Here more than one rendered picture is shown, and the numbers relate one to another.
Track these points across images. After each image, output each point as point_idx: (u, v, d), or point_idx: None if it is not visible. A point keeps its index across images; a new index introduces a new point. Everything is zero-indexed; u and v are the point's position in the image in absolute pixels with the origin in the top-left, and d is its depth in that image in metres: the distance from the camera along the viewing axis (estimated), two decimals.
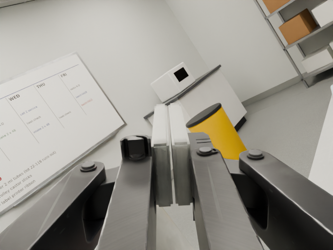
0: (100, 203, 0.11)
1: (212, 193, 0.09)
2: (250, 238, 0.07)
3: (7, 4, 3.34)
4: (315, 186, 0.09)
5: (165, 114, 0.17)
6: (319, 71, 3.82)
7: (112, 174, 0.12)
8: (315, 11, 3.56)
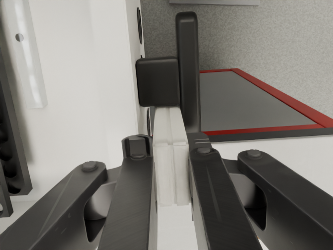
0: (101, 203, 0.11)
1: (211, 193, 0.09)
2: (249, 238, 0.07)
3: None
4: (314, 186, 0.09)
5: (166, 114, 0.17)
6: None
7: (113, 174, 0.12)
8: None
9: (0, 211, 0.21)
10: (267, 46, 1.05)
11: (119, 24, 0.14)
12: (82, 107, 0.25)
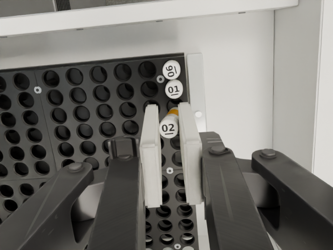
0: (87, 204, 0.11)
1: (224, 192, 0.09)
2: (260, 238, 0.07)
3: None
4: (329, 187, 0.09)
5: (156, 115, 0.17)
6: None
7: (100, 175, 0.12)
8: None
9: None
10: None
11: None
12: None
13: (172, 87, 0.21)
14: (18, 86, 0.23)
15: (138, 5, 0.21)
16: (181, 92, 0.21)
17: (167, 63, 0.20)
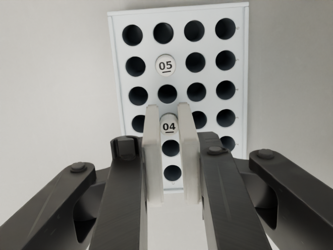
0: (90, 204, 0.11)
1: (221, 192, 0.09)
2: (258, 238, 0.07)
3: None
4: (326, 187, 0.09)
5: (156, 115, 0.17)
6: None
7: (102, 175, 0.12)
8: None
9: None
10: None
11: None
12: None
13: None
14: None
15: None
16: None
17: None
